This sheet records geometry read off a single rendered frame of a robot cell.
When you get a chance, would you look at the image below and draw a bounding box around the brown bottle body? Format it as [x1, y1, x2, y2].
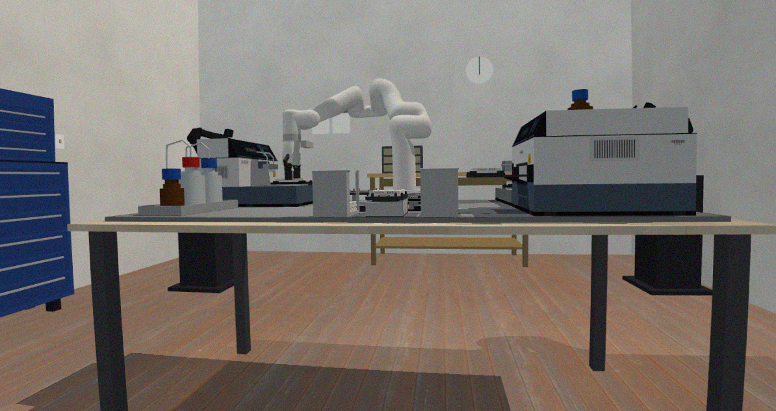
[160, 188, 185, 206]

